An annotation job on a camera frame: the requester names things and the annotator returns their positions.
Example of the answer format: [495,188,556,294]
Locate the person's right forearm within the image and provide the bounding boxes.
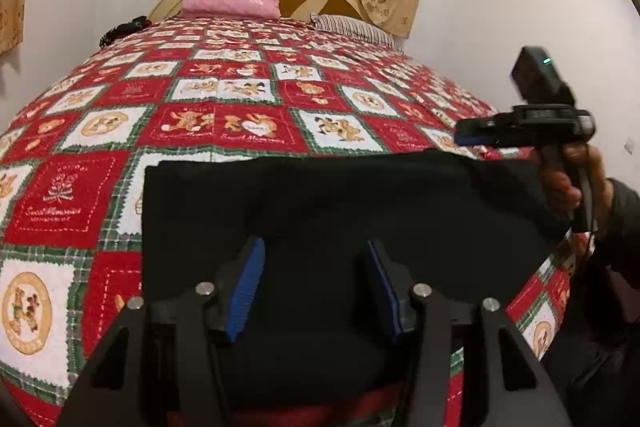
[595,177,640,268]

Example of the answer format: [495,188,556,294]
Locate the pink pillow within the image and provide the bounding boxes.
[181,0,281,20]

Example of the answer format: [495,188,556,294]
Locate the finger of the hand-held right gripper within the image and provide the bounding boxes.
[454,116,501,147]

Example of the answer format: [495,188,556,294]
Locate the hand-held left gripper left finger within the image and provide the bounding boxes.
[56,236,266,427]

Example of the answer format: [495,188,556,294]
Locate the red printed patchwork quilt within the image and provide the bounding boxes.
[0,16,574,427]

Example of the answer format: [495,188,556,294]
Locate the person's dark clothing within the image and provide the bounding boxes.
[540,227,640,427]

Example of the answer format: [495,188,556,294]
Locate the beige pleated side curtain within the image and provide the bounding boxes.
[0,0,37,58]

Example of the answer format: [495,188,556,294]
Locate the small black object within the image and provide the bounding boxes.
[99,17,152,49]

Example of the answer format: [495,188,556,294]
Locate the black pants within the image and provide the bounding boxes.
[141,150,574,414]

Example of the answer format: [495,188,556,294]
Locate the striped pillow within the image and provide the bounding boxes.
[310,13,402,52]

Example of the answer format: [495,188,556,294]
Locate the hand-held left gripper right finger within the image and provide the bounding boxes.
[366,239,574,427]

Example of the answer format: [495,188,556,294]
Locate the person's right hand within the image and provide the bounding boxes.
[537,141,617,230]

